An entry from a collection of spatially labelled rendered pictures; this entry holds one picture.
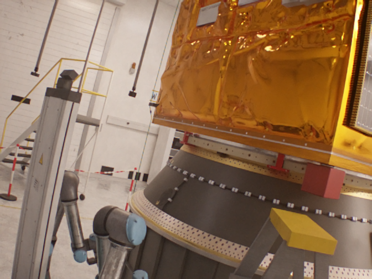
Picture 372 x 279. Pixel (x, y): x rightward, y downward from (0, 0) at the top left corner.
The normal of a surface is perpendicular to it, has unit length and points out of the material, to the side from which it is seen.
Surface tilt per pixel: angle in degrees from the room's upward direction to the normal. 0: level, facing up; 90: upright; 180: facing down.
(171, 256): 90
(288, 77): 89
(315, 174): 90
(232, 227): 62
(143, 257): 90
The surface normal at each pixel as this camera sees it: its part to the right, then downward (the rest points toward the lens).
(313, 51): -0.86, -0.14
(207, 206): -0.45, -0.59
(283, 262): -0.10, -0.08
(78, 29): 0.48, 0.12
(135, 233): 0.89, 0.09
